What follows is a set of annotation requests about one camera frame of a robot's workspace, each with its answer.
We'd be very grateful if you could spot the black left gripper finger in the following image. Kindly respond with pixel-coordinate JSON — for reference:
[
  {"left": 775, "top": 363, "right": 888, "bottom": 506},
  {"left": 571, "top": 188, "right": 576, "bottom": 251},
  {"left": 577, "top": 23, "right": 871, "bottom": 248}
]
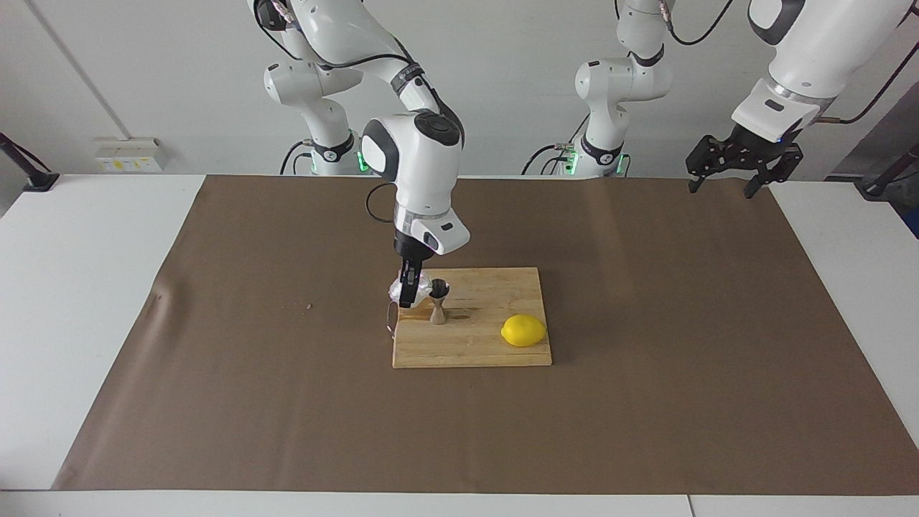
[
  {"left": 743, "top": 142, "right": 804, "bottom": 200},
  {"left": 685, "top": 134, "right": 740, "bottom": 195}
]

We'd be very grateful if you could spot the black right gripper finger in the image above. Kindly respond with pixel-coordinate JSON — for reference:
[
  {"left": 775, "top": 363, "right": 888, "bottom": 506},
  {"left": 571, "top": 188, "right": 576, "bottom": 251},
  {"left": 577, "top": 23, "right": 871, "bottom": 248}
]
[{"left": 397, "top": 260, "right": 426, "bottom": 309}]

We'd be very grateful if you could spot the clear plastic cup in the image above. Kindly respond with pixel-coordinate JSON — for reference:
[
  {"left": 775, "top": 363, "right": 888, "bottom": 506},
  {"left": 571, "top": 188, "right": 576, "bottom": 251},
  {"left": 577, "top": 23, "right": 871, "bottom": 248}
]
[{"left": 388, "top": 275, "right": 434, "bottom": 308}]

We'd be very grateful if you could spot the steel double jigger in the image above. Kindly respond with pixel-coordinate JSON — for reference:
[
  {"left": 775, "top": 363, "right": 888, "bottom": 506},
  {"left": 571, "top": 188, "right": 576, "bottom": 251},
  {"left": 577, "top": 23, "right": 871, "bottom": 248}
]
[{"left": 426, "top": 279, "right": 451, "bottom": 326}]

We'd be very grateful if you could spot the wooden cutting board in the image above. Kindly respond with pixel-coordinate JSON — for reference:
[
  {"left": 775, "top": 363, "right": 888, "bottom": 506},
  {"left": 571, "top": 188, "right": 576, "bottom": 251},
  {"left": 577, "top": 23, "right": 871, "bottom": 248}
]
[{"left": 386, "top": 267, "right": 554, "bottom": 370}]

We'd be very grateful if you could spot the dark grey panel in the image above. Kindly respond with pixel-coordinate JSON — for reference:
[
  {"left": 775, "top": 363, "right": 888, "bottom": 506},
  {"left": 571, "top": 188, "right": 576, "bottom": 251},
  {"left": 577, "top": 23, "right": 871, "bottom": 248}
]
[{"left": 824, "top": 78, "right": 919, "bottom": 182}]

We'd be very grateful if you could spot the yellow lemon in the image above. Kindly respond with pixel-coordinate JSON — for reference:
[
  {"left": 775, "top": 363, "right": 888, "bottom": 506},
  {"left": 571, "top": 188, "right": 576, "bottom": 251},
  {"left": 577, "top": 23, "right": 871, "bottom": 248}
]
[{"left": 500, "top": 314, "right": 549, "bottom": 348}]

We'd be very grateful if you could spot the brown paper table mat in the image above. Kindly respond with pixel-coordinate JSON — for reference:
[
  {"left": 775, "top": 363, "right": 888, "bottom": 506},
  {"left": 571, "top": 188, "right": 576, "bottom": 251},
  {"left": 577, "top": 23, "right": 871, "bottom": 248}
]
[{"left": 52, "top": 174, "right": 919, "bottom": 496}]

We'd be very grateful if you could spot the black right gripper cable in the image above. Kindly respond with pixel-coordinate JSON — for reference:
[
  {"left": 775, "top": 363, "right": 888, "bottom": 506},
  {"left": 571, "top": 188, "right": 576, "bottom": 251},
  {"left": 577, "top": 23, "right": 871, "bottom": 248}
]
[{"left": 251, "top": 0, "right": 464, "bottom": 225}]

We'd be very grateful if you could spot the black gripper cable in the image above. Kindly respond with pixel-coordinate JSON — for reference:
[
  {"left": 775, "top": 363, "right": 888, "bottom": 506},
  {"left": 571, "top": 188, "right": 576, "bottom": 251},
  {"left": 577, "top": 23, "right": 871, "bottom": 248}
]
[
  {"left": 661, "top": 0, "right": 919, "bottom": 126},
  {"left": 251, "top": 0, "right": 464, "bottom": 225}
]

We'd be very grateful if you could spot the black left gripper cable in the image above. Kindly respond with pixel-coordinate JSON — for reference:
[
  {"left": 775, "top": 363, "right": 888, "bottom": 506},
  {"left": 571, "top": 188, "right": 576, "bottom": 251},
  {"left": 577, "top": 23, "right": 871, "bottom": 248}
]
[{"left": 661, "top": 0, "right": 919, "bottom": 126}]

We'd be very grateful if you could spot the black camera stand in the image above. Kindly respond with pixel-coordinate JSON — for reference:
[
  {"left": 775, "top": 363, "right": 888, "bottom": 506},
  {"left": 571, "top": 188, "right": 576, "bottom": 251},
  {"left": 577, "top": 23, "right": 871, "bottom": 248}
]
[
  {"left": 857, "top": 141, "right": 919, "bottom": 200},
  {"left": 0, "top": 132, "right": 60, "bottom": 193}
]

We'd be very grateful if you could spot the black arm base cable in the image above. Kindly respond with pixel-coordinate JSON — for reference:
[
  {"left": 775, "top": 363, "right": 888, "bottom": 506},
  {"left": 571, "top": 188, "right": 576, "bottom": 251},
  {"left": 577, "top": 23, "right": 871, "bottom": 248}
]
[
  {"left": 521, "top": 142, "right": 575, "bottom": 176},
  {"left": 279, "top": 140, "right": 317, "bottom": 177}
]

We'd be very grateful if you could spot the white wall socket box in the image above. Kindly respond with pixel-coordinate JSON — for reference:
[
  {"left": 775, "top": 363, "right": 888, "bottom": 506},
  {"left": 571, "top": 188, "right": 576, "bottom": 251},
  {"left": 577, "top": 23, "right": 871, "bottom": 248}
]
[{"left": 95, "top": 137, "right": 166, "bottom": 174}]

